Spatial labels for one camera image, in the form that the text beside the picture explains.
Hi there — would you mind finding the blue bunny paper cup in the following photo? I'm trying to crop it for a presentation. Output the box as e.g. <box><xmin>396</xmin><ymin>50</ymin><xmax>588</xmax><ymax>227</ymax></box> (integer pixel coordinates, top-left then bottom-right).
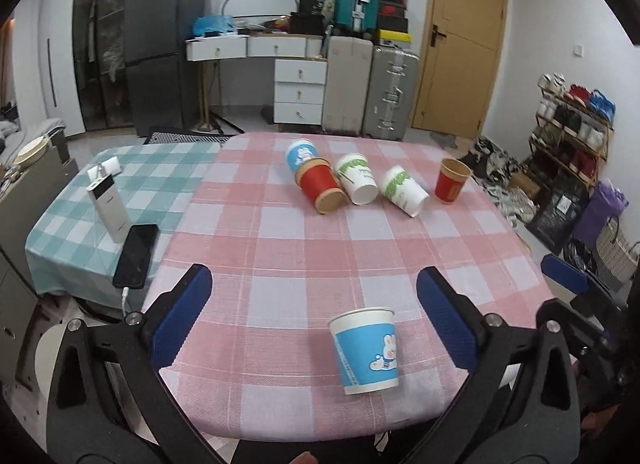
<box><xmin>328</xmin><ymin>307</ymin><xmax>399</xmax><ymax>396</ymax></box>

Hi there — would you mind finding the red upright paper cup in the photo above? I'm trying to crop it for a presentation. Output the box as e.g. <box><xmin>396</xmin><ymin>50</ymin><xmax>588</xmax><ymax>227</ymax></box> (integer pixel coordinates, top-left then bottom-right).
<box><xmin>435</xmin><ymin>158</ymin><xmax>472</xmax><ymax>203</ymax></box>

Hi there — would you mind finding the white green paper cup right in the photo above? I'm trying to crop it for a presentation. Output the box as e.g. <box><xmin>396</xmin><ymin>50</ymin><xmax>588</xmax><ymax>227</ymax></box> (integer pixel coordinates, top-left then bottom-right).
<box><xmin>378</xmin><ymin>165</ymin><xmax>430</xmax><ymax>218</ymax></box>

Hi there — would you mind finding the white green paper cup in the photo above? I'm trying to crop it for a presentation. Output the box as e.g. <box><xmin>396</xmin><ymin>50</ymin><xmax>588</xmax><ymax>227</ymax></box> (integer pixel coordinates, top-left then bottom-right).
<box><xmin>378</xmin><ymin>165</ymin><xmax>430</xmax><ymax>218</ymax></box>
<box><xmin>334</xmin><ymin>153</ymin><xmax>378</xmax><ymax>205</ymax></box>

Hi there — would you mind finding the white green paper cup left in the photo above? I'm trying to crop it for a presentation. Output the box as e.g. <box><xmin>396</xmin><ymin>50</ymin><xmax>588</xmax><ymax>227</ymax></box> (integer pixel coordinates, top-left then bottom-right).
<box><xmin>334</xmin><ymin>153</ymin><xmax>378</xmax><ymax>205</ymax></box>

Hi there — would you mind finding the red paper cup lying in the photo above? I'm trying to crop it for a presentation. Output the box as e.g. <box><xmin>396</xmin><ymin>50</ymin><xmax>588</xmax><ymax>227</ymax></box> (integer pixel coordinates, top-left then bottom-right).
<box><xmin>295</xmin><ymin>158</ymin><xmax>347</xmax><ymax>215</ymax></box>

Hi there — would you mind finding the blue paper cup lying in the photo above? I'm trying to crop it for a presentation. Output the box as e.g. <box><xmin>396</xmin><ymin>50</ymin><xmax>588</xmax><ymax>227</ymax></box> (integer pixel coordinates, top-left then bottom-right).
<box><xmin>284</xmin><ymin>138</ymin><xmax>319</xmax><ymax>174</ymax></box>

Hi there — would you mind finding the woven basket bag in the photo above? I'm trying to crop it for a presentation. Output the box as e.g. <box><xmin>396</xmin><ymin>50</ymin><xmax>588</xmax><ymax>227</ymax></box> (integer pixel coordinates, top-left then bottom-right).
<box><xmin>594</xmin><ymin>216</ymin><xmax>639</xmax><ymax>292</ymax></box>

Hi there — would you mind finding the purple bag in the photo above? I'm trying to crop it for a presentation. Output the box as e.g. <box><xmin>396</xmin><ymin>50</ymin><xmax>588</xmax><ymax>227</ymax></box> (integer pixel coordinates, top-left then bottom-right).
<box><xmin>572</xmin><ymin>179</ymin><xmax>629</xmax><ymax>250</ymax></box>

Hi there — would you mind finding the black smartphone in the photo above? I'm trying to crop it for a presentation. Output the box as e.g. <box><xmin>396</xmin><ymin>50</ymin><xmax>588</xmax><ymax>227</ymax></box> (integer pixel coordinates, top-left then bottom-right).
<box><xmin>112</xmin><ymin>224</ymin><xmax>160</xmax><ymax>290</ymax></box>

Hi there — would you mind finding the teal checkered tablecloth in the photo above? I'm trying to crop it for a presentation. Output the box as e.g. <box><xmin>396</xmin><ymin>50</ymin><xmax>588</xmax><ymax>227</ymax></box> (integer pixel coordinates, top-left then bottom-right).
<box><xmin>25</xmin><ymin>143</ymin><xmax>220</xmax><ymax>309</ymax></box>

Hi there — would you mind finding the wooden shoe rack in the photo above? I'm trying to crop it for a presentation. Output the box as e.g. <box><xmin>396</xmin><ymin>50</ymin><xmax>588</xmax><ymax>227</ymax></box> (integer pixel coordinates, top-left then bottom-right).
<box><xmin>528</xmin><ymin>73</ymin><xmax>616</xmax><ymax>188</ymax></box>

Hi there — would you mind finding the pink checkered tablecloth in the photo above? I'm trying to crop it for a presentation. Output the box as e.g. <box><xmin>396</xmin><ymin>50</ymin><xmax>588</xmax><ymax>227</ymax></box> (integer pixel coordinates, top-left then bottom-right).
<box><xmin>149</xmin><ymin>133</ymin><xmax>551</xmax><ymax>441</ymax></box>

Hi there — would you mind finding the white power bank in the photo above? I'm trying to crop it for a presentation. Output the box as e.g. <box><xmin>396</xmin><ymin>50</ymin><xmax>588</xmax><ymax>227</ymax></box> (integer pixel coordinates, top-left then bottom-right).
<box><xmin>87</xmin><ymin>175</ymin><xmax>131</xmax><ymax>243</ymax></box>

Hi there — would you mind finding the wooden door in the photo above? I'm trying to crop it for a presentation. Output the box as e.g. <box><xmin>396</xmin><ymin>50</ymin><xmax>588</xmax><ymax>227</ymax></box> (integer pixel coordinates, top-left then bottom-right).
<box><xmin>412</xmin><ymin>0</ymin><xmax>508</xmax><ymax>138</ymax></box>

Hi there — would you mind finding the silver suitcase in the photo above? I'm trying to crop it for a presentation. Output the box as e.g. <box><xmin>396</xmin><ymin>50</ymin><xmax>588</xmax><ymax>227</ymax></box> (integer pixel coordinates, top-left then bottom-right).
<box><xmin>362</xmin><ymin>46</ymin><xmax>420</xmax><ymax>141</ymax></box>

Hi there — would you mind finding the beige suitcase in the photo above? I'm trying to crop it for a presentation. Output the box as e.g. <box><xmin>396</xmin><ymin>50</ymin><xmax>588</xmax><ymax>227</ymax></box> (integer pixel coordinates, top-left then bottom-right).
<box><xmin>321</xmin><ymin>36</ymin><xmax>373</xmax><ymax>136</ymax></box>

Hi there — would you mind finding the white drawer desk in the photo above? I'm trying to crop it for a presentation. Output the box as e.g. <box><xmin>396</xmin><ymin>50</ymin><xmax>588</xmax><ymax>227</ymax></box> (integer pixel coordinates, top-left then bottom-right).
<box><xmin>186</xmin><ymin>33</ymin><xmax>328</xmax><ymax>126</ymax></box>

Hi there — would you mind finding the blue plastic bag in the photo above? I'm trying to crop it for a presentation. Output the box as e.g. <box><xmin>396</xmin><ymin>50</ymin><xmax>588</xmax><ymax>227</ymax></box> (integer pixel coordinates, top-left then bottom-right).
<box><xmin>192</xmin><ymin>15</ymin><xmax>236</xmax><ymax>38</ymax></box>

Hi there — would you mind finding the black refrigerator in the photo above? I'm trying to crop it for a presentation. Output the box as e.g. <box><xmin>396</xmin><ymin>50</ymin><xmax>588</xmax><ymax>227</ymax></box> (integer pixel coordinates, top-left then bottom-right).
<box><xmin>124</xmin><ymin>0</ymin><xmax>205</xmax><ymax>137</ymax></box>

